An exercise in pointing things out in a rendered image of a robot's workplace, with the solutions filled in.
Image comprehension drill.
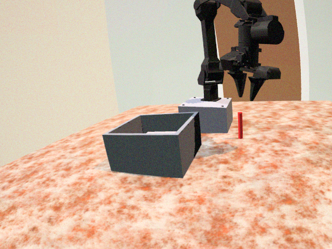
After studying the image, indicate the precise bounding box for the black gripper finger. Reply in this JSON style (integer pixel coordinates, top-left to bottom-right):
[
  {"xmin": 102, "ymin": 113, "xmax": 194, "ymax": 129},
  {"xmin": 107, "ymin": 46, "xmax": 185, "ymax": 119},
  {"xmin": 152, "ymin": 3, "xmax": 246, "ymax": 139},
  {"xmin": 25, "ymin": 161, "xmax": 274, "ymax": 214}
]
[
  {"xmin": 248, "ymin": 76, "xmax": 268, "ymax": 101},
  {"xmin": 227, "ymin": 72, "xmax": 247, "ymax": 97}
]

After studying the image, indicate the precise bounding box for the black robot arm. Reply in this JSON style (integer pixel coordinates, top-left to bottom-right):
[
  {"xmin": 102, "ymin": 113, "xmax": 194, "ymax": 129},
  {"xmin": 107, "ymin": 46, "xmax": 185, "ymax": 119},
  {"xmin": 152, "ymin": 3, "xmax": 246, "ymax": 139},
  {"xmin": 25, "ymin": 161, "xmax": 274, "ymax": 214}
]
[{"xmin": 193, "ymin": 0, "xmax": 284, "ymax": 102}]

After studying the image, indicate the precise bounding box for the red peg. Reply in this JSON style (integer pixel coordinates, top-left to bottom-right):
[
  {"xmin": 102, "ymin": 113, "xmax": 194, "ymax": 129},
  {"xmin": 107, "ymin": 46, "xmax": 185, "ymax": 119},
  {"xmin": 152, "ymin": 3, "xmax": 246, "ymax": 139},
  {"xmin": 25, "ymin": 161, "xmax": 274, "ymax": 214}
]
[{"xmin": 238, "ymin": 112, "xmax": 243, "ymax": 139}]

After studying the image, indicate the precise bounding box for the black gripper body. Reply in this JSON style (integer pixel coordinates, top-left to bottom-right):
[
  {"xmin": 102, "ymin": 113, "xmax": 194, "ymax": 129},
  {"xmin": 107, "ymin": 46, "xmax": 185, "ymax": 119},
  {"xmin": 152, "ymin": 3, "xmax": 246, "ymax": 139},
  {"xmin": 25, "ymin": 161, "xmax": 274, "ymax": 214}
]
[{"xmin": 229, "ymin": 43, "xmax": 281, "ymax": 79}]

